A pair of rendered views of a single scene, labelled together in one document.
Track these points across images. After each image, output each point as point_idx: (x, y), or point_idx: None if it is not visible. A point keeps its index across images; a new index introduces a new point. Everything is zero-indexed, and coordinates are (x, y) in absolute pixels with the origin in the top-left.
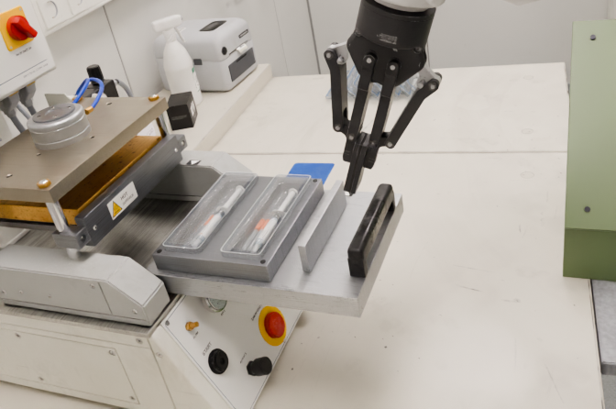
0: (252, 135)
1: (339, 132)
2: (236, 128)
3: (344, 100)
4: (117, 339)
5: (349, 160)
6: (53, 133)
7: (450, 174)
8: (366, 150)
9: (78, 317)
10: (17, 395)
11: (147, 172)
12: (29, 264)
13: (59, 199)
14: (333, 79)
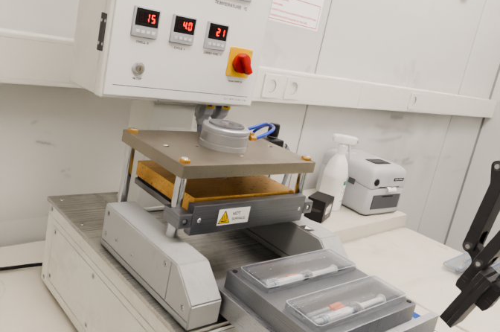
0: (363, 256)
1: (442, 297)
2: (353, 245)
3: (489, 222)
4: (155, 325)
5: (463, 288)
6: (216, 136)
7: None
8: (488, 286)
9: (139, 286)
10: (62, 327)
11: (265, 208)
12: (135, 220)
13: (188, 185)
14: (489, 193)
